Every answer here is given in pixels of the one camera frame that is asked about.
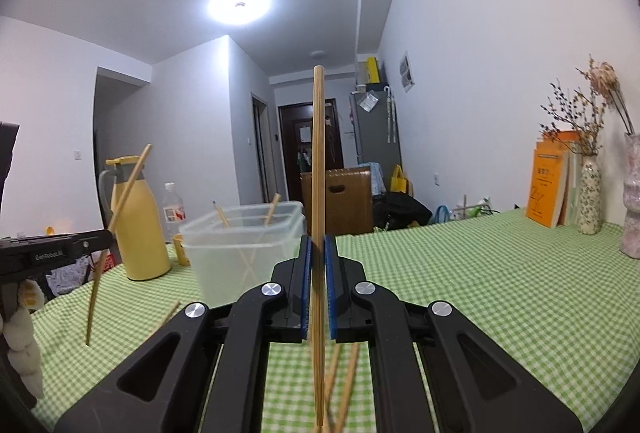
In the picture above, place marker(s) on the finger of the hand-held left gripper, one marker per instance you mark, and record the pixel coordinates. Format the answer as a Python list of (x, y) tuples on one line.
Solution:
[(97, 240)]

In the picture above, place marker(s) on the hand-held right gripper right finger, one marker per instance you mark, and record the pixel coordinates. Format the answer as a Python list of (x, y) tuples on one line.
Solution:
[(330, 293)]

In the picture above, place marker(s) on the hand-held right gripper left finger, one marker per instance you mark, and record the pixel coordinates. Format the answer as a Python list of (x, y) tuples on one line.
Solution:
[(306, 293)]

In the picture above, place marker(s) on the clear plastic container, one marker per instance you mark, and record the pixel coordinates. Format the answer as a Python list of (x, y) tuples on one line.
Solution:
[(215, 263)]

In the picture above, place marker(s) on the person's left hand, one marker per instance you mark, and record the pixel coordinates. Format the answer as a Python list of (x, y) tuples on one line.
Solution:
[(22, 343)]

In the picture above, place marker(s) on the black clothes rack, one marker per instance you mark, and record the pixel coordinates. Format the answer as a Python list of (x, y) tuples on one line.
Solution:
[(70, 278)]

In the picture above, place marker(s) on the yellow thermos jug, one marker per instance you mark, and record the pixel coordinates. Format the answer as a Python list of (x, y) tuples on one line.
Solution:
[(142, 233)]

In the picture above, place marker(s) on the brown wooden chair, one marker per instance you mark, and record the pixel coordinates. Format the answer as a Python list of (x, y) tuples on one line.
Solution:
[(350, 213)]

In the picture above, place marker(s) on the yellow bear mug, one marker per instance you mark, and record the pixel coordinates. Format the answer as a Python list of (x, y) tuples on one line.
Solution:
[(180, 250)]

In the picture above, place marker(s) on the clear plastic water bottle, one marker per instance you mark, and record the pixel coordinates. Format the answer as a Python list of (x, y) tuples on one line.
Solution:
[(172, 203)]

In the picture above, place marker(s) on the black bag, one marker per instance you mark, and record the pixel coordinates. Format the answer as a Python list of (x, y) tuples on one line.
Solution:
[(400, 210)]

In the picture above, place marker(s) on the black flat object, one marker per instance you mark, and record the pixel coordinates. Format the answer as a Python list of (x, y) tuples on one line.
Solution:
[(7, 153)]

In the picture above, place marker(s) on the blue patterned cloth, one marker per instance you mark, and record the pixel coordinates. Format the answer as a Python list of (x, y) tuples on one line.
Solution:
[(377, 178)]

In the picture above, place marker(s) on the yellow tote bag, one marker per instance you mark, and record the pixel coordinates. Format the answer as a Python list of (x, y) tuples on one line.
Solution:
[(399, 183)]

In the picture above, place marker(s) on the green checkered tablecloth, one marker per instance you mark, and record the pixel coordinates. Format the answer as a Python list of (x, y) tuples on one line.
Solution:
[(475, 273)]

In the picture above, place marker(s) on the brown interior door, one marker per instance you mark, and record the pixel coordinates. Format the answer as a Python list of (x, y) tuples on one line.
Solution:
[(261, 148)]

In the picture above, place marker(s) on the dark entrance door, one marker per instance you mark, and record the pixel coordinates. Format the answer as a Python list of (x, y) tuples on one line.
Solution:
[(292, 138)]

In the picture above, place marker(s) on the white paper notice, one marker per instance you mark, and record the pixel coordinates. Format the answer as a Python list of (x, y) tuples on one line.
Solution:
[(305, 134)]

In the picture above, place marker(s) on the grey refrigerator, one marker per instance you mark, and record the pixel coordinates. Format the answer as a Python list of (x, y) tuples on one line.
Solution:
[(375, 138)]

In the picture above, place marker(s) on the white folded umbrella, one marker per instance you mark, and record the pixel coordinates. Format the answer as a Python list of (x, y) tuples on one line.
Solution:
[(391, 115)]

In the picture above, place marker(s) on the clear plastic bag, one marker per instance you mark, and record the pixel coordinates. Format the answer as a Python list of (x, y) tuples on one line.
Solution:
[(368, 103)]

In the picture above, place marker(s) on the yellow box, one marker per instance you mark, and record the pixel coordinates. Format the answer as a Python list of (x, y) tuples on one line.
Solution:
[(373, 70)]

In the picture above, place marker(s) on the thick orange book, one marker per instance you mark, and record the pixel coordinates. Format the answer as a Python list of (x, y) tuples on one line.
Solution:
[(545, 188)]

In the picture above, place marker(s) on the white book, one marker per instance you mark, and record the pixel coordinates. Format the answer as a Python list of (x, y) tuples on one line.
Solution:
[(574, 193)]

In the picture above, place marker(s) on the large round ceiling light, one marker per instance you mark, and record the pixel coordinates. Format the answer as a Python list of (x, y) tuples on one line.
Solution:
[(240, 5)]

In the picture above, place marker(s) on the floral ceramic vase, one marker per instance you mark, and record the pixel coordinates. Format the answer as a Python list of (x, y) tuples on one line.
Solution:
[(590, 198)]

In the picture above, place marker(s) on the thin orange book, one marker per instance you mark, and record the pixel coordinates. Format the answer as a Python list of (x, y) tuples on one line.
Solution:
[(567, 138)]

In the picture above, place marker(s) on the dark dried twigs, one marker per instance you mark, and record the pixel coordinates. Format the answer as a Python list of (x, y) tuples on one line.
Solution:
[(585, 133)]

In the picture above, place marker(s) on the pale dried flowers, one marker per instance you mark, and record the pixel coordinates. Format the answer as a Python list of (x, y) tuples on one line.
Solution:
[(605, 75)]

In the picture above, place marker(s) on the metal frame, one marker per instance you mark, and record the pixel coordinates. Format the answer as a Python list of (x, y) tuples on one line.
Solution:
[(472, 210)]

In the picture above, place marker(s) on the white wall panel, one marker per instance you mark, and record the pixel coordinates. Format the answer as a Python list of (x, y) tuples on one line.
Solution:
[(408, 72)]

